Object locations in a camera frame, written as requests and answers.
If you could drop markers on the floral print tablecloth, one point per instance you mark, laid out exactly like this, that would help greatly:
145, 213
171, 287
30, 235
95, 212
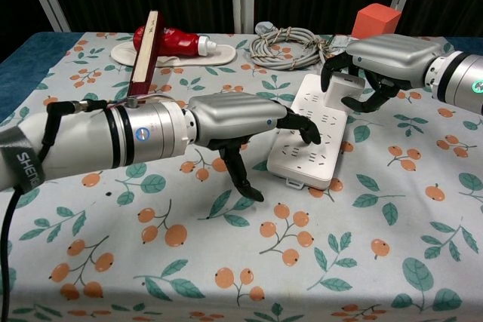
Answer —
241, 243

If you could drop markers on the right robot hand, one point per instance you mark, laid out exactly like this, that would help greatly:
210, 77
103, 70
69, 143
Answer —
392, 60

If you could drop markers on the green snack packet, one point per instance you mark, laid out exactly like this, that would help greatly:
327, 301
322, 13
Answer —
337, 43

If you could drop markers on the dark red book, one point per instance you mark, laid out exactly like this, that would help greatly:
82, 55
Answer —
145, 62

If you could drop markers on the white power strip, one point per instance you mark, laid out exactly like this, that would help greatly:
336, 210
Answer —
313, 148

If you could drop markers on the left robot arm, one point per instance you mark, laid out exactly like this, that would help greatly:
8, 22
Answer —
113, 135

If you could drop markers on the white fabric insole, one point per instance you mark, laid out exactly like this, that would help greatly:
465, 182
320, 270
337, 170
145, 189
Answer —
222, 56

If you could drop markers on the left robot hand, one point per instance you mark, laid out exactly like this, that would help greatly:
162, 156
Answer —
234, 118

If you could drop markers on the red plastic bottle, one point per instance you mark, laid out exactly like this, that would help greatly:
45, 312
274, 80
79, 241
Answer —
177, 43

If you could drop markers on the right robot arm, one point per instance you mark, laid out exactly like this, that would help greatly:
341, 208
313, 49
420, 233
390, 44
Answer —
458, 78

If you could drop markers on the white plug adapter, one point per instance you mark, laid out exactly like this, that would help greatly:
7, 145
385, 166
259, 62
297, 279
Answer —
345, 90

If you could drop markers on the orange foam cube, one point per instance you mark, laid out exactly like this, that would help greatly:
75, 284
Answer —
375, 22

